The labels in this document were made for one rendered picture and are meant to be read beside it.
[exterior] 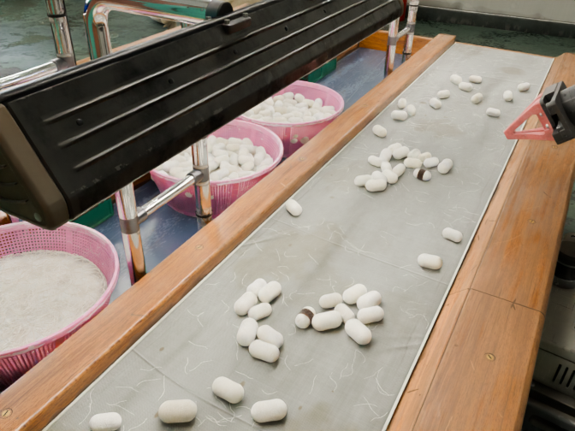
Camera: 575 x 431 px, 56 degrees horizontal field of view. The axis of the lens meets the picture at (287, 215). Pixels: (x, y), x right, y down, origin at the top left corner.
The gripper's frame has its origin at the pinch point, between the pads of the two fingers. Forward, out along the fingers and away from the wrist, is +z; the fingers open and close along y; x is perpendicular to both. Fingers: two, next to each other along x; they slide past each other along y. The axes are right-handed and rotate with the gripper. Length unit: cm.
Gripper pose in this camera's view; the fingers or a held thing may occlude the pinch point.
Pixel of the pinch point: (510, 132)
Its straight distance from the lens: 95.2
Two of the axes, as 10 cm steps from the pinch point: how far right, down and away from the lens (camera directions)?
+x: 5.4, 8.2, 1.7
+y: -4.9, 4.7, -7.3
